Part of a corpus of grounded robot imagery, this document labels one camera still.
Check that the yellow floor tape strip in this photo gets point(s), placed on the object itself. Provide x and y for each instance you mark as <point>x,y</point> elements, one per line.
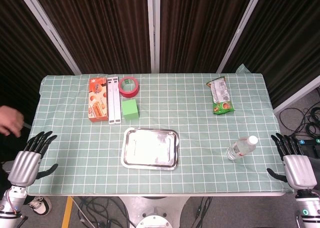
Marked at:
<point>67,213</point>

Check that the transparent water bottle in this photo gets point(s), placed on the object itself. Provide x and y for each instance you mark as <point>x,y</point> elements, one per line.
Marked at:
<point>240,149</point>

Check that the metal tray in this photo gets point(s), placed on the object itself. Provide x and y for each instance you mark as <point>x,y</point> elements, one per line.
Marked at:
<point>150,147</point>

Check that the red tape roll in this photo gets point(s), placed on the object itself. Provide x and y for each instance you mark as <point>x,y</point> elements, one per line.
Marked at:
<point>128,94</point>

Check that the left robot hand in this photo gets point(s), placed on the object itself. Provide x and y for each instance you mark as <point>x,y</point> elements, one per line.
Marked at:
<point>23,166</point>

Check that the bare person hand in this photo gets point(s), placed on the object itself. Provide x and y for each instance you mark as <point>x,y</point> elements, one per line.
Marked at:
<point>10,119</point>

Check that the green checked tablecloth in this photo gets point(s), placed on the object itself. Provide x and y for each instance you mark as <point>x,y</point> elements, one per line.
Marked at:
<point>200,163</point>

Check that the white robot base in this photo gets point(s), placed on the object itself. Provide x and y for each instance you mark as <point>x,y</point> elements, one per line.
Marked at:
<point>152,213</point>

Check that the green snack packet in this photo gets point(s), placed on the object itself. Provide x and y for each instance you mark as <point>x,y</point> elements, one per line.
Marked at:
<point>221,95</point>

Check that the orange biscuit box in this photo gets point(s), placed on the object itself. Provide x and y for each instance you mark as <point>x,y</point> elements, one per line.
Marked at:
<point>97,100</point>

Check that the black white sneaker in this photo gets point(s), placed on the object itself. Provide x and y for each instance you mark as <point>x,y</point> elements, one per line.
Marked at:
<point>41,205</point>

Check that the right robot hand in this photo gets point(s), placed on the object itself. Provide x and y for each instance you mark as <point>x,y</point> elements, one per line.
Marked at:
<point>300,171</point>

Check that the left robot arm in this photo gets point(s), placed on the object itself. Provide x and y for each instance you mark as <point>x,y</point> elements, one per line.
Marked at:
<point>7,208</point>

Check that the green cube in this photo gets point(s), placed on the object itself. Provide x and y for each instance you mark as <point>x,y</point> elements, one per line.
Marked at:
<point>130,110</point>

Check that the brown curtain panel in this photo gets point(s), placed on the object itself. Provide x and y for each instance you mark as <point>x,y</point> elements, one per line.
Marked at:
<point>287,37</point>
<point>200,30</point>
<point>100,30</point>
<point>22,50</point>

